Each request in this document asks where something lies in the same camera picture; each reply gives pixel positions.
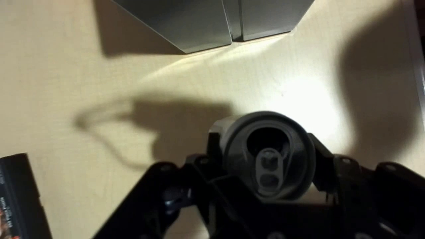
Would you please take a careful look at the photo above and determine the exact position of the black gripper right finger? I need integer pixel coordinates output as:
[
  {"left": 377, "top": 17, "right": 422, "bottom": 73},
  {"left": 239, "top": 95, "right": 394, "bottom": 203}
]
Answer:
[{"left": 308, "top": 134, "right": 425, "bottom": 239}]

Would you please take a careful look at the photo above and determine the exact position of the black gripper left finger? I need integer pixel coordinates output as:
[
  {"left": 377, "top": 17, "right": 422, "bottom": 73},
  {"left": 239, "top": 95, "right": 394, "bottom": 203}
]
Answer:
[{"left": 93, "top": 155, "right": 248, "bottom": 239}]

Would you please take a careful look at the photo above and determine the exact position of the white drink can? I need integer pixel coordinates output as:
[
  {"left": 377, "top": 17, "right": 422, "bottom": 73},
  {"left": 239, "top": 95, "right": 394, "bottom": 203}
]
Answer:
[{"left": 207, "top": 111, "right": 316, "bottom": 202}]

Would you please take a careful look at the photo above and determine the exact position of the tall grey bin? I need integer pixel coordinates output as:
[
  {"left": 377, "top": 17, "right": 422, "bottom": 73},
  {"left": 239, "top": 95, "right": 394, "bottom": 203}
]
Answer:
[{"left": 111, "top": 0, "right": 315, "bottom": 53}]

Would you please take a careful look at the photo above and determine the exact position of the black flat box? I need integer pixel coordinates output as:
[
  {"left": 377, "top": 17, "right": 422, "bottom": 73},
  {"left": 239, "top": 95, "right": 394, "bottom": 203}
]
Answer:
[{"left": 0, "top": 153, "right": 52, "bottom": 239}]

